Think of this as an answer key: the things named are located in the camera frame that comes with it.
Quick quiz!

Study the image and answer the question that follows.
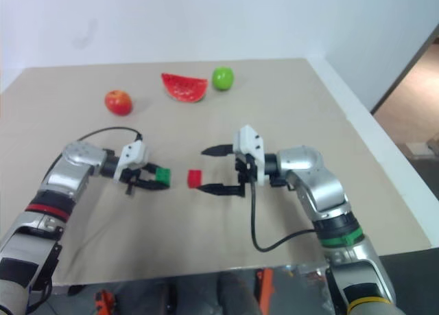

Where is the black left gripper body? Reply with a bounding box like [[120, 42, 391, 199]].
[[120, 163, 152, 196]]

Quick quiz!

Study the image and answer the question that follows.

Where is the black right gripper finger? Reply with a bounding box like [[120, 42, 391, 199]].
[[200, 143, 235, 158], [195, 183, 241, 197]]

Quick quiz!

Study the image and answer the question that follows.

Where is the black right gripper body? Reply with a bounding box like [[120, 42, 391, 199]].
[[235, 153, 259, 199]]

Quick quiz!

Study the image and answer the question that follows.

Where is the green cube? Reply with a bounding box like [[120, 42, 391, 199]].
[[154, 167, 172, 189]]

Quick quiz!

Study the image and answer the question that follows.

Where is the red cube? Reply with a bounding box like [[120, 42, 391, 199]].
[[187, 170, 204, 189]]

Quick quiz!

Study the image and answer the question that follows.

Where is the red watermelon slice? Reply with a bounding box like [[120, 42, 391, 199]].
[[161, 73, 209, 104]]

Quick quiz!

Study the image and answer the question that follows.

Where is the green apple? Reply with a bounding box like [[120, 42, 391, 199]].
[[211, 66, 235, 91]]

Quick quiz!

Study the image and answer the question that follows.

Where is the red apple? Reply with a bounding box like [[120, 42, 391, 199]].
[[104, 90, 133, 117]]

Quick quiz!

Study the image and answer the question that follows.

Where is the tall orange bar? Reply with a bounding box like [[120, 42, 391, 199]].
[[255, 267, 276, 315]]

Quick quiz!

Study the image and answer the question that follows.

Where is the small orange black object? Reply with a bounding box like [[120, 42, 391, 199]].
[[95, 289, 119, 315]]

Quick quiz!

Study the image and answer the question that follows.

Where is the pale clutter on floor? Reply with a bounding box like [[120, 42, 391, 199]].
[[403, 132, 439, 160]]

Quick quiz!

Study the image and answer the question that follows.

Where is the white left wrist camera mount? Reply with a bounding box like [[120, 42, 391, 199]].
[[114, 140, 151, 183]]

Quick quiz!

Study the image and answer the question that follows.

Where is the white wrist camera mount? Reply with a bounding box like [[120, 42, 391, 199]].
[[114, 140, 151, 183], [233, 124, 268, 186]]

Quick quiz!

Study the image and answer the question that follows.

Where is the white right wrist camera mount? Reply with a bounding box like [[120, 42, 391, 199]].
[[233, 124, 268, 186]]

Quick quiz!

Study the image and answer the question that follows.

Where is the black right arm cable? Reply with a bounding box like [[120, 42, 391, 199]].
[[249, 179, 317, 253]]

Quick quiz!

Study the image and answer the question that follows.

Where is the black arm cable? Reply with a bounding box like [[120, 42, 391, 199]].
[[249, 179, 317, 253], [73, 126, 144, 148]]

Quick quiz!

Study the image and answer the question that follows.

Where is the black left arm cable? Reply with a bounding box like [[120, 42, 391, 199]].
[[73, 126, 144, 148]]

